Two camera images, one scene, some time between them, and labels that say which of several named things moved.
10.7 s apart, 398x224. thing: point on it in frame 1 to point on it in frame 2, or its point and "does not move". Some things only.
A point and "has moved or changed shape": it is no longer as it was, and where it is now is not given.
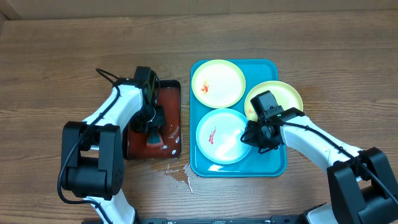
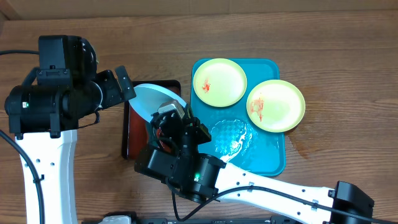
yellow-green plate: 285,94 does not move
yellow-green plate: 218,83 does not move
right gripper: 255,139 to 193,129
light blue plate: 218,137 has moved or changed shape
